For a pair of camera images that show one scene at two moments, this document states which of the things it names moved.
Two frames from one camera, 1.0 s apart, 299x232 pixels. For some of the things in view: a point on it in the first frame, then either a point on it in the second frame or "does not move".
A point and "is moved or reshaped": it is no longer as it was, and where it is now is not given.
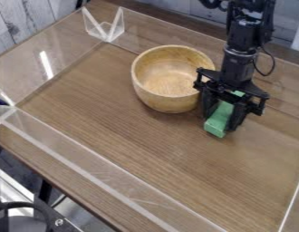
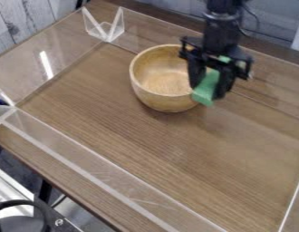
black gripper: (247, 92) to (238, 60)
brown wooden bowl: (163, 75) does not move
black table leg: (46, 191) does not move
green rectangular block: (215, 123) is moved or reshaped
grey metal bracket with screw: (58, 223) does not move
